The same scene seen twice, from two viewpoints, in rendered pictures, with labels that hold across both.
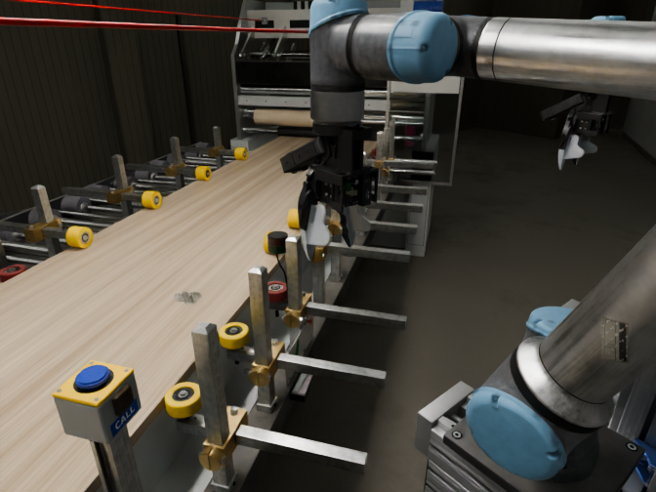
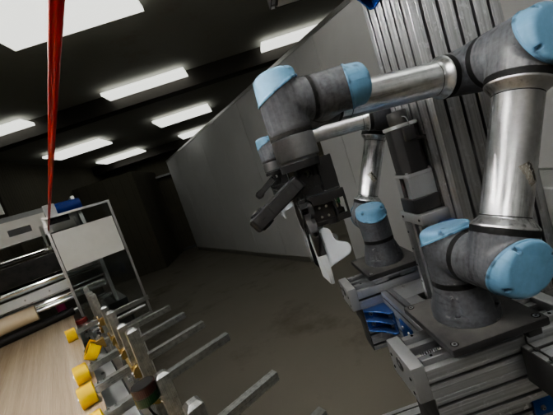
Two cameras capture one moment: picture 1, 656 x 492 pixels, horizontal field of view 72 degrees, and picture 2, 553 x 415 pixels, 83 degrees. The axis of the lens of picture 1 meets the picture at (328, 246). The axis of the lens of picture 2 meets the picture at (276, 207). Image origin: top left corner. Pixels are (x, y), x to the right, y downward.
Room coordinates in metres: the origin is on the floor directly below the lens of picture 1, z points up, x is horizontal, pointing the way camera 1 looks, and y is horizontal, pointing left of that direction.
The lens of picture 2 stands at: (0.37, 0.45, 1.51)
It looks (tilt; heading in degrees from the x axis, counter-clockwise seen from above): 6 degrees down; 308
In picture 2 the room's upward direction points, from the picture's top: 18 degrees counter-clockwise
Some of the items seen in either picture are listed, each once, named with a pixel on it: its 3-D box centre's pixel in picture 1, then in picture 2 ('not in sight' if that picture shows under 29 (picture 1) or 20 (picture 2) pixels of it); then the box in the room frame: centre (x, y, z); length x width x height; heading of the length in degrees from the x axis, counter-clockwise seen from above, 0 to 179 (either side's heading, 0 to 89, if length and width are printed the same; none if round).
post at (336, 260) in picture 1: (336, 236); (142, 378); (1.68, -0.03, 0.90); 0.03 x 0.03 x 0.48; 74
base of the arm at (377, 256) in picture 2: not in sight; (381, 248); (0.85, -0.72, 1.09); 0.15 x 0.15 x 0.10
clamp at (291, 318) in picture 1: (297, 309); not in sight; (1.22, 0.10, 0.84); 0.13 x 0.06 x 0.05; 164
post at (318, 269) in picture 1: (318, 253); (155, 393); (1.44, 0.03, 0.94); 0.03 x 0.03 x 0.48; 74
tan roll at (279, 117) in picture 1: (328, 119); (6, 324); (3.61, -0.01, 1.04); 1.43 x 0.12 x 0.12; 74
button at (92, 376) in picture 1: (93, 379); not in sight; (0.46, 0.30, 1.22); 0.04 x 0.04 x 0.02
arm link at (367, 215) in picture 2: not in sight; (372, 220); (0.85, -0.73, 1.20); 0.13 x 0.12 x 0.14; 123
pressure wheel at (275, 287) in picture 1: (276, 301); not in sight; (1.26, 0.17, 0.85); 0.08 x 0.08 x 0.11
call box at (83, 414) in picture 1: (100, 402); not in sight; (0.46, 0.30, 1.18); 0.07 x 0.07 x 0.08; 74
